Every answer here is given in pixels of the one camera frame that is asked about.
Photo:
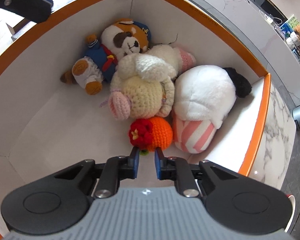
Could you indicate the teddy bear on stand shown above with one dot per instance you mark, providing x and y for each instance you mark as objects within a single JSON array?
[{"x": 293, "y": 40}]

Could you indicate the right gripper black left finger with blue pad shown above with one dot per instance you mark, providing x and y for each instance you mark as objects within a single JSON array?
[{"x": 60, "y": 200}]

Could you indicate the red ceramic mug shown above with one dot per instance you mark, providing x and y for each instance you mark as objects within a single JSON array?
[{"x": 293, "y": 203}]

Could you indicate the orange cardboard box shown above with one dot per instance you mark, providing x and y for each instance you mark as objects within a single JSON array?
[{"x": 70, "y": 87}]

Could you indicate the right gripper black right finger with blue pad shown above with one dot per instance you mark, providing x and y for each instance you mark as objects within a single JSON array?
[{"x": 233, "y": 200}]

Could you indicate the white marble tv console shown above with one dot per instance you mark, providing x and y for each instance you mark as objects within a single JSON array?
[{"x": 262, "y": 40}]

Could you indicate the orange crochet ball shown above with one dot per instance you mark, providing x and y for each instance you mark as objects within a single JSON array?
[{"x": 148, "y": 134}]

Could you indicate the brown dog plush blue suit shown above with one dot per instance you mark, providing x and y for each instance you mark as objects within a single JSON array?
[{"x": 99, "y": 61}]

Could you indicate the cream crochet sheep doll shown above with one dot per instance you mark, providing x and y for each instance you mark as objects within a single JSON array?
[{"x": 143, "y": 84}]

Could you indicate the white plush pink striped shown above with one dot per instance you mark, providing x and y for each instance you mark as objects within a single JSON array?
[{"x": 203, "y": 98}]

